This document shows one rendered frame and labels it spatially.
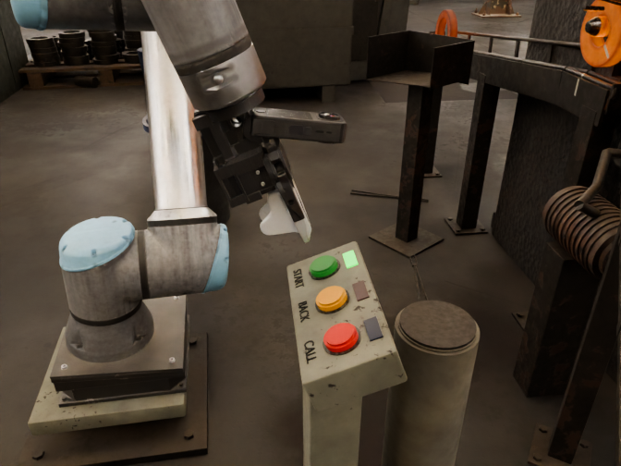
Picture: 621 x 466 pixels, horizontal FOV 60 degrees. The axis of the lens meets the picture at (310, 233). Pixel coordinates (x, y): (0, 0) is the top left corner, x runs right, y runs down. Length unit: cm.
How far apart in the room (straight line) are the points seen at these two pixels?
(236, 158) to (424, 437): 50
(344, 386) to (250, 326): 101
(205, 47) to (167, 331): 85
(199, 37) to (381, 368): 39
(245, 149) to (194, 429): 83
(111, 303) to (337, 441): 60
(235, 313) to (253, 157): 107
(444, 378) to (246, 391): 73
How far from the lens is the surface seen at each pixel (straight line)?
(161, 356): 125
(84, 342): 125
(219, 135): 63
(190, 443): 130
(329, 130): 63
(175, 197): 116
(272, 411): 136
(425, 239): 205
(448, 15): 242
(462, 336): 78
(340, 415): 75
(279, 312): 165
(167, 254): 114
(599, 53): 147
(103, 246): 112
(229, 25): 59
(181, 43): 59
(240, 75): 59
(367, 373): 60
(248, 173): 64
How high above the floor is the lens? 101
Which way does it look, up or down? 29 degrees down
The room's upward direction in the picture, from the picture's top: straight up
